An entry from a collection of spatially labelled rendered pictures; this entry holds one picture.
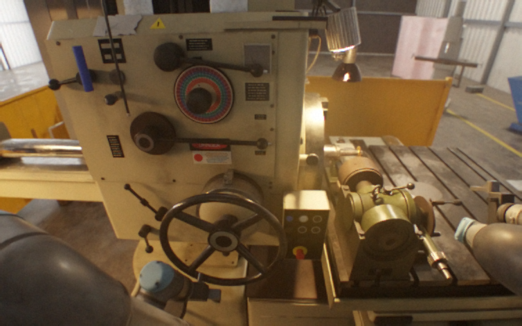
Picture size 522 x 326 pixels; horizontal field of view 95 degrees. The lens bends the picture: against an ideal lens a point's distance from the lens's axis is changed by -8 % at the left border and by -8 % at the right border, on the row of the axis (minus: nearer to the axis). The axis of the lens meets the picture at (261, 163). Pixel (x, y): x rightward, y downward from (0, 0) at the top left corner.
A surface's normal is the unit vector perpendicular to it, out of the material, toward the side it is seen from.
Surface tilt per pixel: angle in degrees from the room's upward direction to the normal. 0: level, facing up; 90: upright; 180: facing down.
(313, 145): 58
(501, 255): 76
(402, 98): 90
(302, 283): 0
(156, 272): 25
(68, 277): 51
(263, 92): 90
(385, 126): 90
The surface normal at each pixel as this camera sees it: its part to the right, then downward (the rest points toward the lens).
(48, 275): 0.67, -0.53
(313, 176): -0.04, 0.36
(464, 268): 0.00, -0.86
